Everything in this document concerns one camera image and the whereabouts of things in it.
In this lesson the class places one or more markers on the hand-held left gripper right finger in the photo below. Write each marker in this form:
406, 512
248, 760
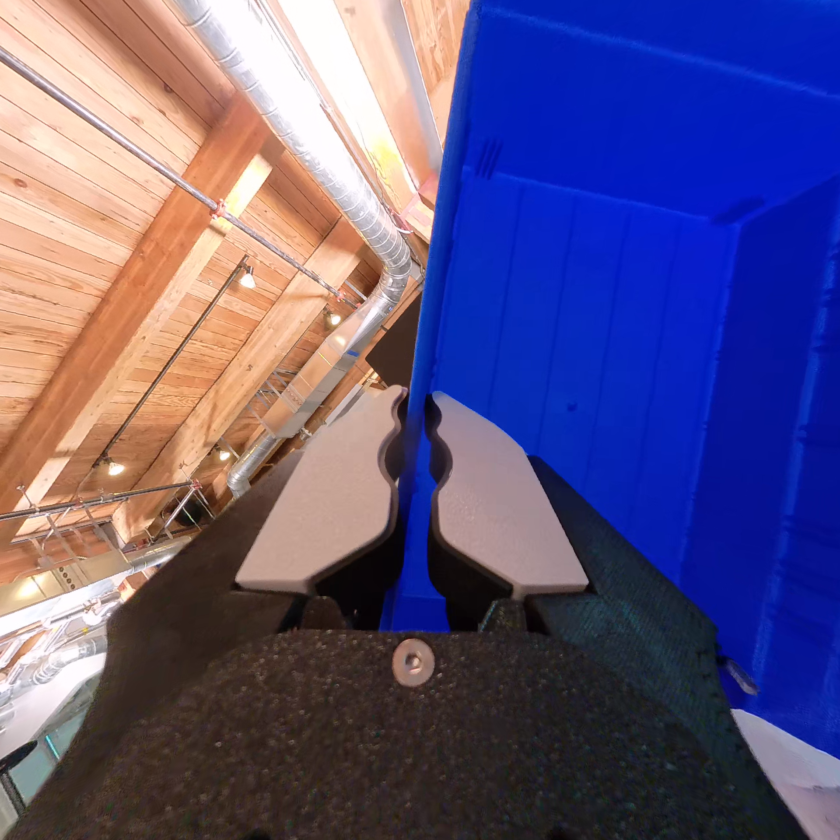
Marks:
505, 518

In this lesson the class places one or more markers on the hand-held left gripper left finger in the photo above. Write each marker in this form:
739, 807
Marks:
321, 512

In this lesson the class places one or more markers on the blue plastic bin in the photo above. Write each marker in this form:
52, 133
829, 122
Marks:
590, 295

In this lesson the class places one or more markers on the ceiling spot lamp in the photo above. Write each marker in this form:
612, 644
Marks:
223, 453
333, 319
113, 467
248, 279

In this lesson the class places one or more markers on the metal sprinkler pipe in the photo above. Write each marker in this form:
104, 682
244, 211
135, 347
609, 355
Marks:
197, 195
98, 500

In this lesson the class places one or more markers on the long ceiling light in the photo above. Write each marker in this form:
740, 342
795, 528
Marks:
341, 65

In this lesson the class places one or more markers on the silver rectangular air duct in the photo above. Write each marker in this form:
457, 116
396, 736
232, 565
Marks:
321, 387

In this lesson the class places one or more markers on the black track light rail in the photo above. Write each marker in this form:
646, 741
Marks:
172, 361

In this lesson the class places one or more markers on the silver spiral air duct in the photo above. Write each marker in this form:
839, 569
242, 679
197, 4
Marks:
315, 151

